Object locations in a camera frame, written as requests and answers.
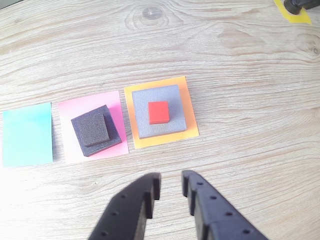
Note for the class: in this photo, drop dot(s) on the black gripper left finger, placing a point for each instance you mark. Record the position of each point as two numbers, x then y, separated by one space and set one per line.
125 215

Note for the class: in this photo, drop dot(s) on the large grey foam block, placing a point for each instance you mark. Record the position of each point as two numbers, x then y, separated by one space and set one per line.
142 125

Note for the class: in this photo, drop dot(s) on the red cube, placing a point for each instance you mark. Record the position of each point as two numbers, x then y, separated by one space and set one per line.
158 112

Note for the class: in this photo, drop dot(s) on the pink paper sheet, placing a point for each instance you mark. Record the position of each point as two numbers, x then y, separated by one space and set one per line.
115 100

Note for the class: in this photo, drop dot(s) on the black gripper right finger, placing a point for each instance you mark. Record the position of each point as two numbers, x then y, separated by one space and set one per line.
220 220

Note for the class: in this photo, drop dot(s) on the blue paper sheet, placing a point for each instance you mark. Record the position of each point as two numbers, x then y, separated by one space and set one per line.
27 135

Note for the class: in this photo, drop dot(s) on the orange paper sheet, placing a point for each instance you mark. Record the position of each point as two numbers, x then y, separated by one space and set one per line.
190 125

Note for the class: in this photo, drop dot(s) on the medium dark foam block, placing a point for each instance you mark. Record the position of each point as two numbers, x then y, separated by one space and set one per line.
113 132

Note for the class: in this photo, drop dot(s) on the yellow tape square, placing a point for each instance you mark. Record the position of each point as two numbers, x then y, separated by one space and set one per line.
298 18

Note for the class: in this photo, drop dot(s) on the small black foam block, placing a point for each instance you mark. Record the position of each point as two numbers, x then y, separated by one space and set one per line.
90 128

